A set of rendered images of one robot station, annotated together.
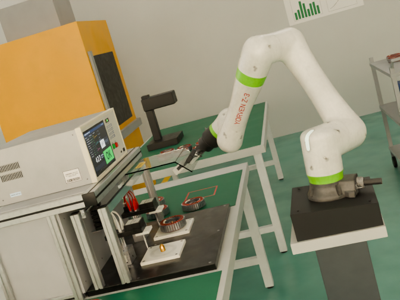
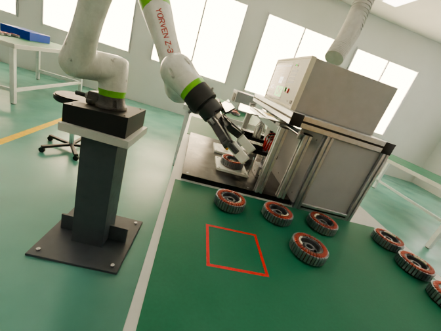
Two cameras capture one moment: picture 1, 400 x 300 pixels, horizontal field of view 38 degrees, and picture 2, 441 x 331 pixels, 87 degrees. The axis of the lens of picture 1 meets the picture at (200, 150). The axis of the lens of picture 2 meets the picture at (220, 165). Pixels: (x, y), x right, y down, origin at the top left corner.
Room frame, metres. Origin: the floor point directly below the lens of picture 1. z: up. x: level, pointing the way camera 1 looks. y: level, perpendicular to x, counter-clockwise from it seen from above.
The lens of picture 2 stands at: (3.30, -0.23, 1.16)
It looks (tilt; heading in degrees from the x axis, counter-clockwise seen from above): 20 degrees down; 159
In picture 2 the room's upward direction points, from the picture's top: 18 degrees clockwise
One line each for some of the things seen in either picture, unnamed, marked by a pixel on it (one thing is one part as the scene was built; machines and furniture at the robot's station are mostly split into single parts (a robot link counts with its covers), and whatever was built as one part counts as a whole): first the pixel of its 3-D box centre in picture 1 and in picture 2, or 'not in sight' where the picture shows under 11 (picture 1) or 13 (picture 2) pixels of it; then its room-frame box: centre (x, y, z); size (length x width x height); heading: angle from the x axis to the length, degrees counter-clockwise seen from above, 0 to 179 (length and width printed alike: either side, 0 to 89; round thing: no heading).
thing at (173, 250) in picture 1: (163, 252); (226, 150); (2.09, 0.24, 0.78); 0.15 x 0.15 x 0.01; 79
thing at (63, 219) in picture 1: (98, 221); (282, 145); (2.25, 0.47, 0.92); 0.66 x 0.01 x 0.30; 169
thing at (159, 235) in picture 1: (174, 228); (230, 166); (2.32, 0.19, 0.78); 0.15 x 0.15 x 0.01; 79
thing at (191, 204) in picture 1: (193, 203); (230, 200); (2.64, 0.10, 0.77); 0.11 x 0.11 x 0.04
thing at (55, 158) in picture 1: (60, 153); (319, 93); (2.28, 0.53, 1.22); 0.44 x 0.39 x 0.20; 169
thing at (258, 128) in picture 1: (211, 180); not in sight; (4.58, -0.02, 0.38); 1.85 x 1.10 x 0.75; 169
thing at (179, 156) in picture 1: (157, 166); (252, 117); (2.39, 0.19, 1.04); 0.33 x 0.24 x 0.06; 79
